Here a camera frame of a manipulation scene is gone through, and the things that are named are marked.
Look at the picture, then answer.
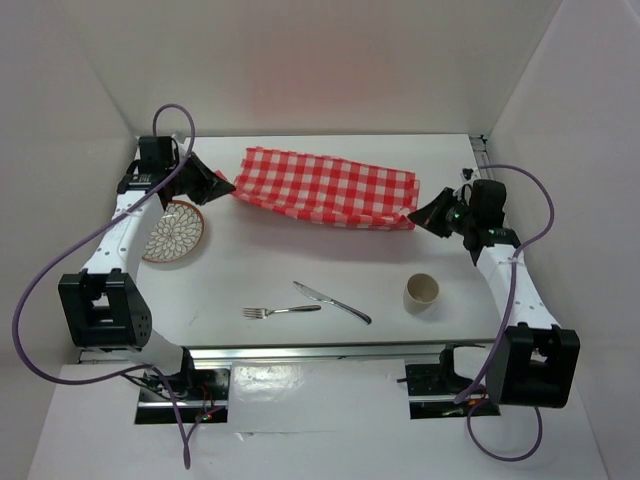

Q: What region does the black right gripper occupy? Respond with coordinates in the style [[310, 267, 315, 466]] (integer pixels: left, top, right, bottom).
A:
[[409, 187, 477, 238]]

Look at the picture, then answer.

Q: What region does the beige paper cup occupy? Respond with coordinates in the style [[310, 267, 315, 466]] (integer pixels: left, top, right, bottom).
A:
[[403, 273, 440, 315]]

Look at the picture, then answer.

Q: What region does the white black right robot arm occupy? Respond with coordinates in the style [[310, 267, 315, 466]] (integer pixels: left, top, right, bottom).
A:
[[408, 179, 580, 408]]

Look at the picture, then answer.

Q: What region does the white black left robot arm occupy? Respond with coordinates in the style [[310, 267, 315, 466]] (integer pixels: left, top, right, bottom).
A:
[[58, 136, 235, 399]]

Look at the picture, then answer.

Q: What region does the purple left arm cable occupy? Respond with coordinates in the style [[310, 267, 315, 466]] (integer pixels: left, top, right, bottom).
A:
[[10, 103, 195, 470]]

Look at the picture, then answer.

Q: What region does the red white checkered cloth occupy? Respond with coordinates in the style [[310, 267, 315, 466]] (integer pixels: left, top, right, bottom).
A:
[[233, 147, 420, 231]]

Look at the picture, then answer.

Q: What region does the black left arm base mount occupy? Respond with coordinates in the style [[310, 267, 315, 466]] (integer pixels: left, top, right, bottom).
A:
[[123, 361, 232, 426]]

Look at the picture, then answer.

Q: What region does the silver table knife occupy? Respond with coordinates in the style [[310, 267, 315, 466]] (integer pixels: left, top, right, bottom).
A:
[[293, 281, 372, 325]]

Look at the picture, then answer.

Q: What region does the aluminium frame rail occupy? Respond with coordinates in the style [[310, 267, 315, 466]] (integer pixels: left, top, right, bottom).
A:
[[78, 133, 531, 364]]

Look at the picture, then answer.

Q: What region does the silver fork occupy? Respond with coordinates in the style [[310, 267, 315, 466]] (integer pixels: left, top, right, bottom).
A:
[[242, 305, 321, 319]]

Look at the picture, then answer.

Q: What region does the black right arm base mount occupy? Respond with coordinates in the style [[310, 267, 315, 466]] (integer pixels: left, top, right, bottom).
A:
[[396, 344, 500, 420]]

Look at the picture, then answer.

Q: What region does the floral patterned ceramic plate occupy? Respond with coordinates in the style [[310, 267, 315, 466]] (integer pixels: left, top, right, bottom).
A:
[[142, 200, 205, 263]]

